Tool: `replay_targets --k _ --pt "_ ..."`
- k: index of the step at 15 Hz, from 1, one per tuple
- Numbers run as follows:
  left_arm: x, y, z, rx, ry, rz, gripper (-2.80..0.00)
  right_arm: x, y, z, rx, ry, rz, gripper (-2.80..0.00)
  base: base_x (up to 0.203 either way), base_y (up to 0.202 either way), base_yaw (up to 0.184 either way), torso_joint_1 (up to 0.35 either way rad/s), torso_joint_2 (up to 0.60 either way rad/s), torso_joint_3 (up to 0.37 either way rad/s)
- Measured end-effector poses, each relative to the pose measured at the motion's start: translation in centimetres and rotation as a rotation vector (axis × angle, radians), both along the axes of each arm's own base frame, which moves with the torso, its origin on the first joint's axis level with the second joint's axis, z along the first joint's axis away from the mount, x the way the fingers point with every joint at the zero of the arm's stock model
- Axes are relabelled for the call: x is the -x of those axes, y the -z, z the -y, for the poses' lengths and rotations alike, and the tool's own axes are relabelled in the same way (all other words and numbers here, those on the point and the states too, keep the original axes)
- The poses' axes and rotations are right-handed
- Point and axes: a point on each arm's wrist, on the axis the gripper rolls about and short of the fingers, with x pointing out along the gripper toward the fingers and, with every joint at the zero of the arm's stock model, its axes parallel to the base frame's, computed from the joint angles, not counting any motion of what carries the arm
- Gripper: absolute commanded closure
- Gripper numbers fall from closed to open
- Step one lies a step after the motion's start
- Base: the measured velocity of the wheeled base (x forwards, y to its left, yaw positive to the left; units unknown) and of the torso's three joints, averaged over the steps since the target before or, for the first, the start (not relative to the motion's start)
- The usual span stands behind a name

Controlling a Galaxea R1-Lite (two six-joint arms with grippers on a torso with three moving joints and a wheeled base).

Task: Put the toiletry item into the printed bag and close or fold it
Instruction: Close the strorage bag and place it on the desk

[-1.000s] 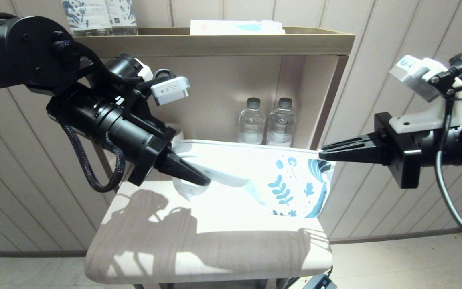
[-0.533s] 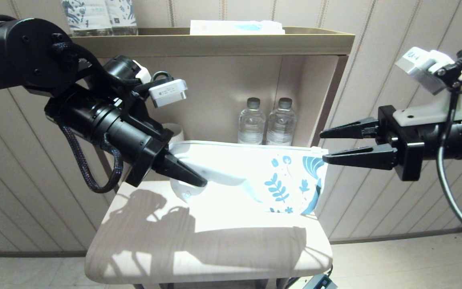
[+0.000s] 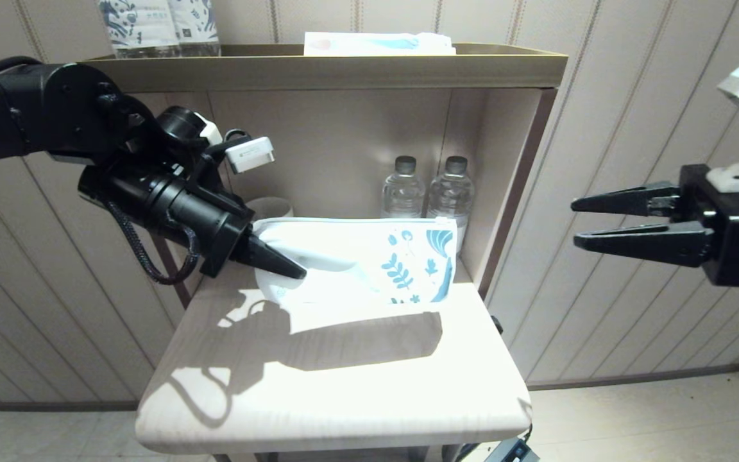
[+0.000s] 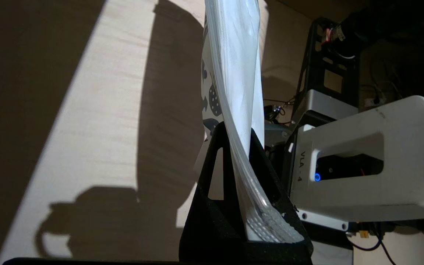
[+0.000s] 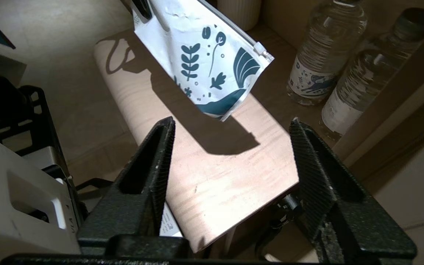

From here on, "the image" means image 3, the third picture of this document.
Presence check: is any white floral plastic bag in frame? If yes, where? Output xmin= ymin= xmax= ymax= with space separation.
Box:
xmin=251 ymin=216 xmax=459 ymax=305

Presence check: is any white ribbed mug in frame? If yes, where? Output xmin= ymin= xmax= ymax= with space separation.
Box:
xmin=244 ymin=196 xmax=294 ymax=220

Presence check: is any clear plastic water bottle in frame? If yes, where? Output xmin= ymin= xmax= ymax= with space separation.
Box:
xmin=427 ymin=156 xmax=475 ymax=254
xmin=381 ymin=156 xmax=426 ymax=220

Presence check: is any beige wooden shelf unit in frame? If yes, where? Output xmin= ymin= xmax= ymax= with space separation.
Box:
xmin=78 ymin=44 xmax=569 ymax=462

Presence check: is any white tissue pack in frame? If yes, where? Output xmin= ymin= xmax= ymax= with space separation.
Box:
xmin=304 ymin=32 xmax=457 ymax=57

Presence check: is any blue electronic device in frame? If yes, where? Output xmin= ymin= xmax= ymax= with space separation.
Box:
xmin=485 ymin=438 xmax=540 ymax=462

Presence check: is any braided left arm cable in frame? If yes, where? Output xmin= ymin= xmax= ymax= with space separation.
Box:
xmin=106 ymin=202 xmax=200 ymax=286

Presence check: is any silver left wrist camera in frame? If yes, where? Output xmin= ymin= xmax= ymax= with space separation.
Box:
xmin=225 ymin=136 xmax=276 ymax=175

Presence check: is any black left camera cable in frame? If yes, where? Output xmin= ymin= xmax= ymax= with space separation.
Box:
xmin=206 ymin=128 xmax=251 ymax=161

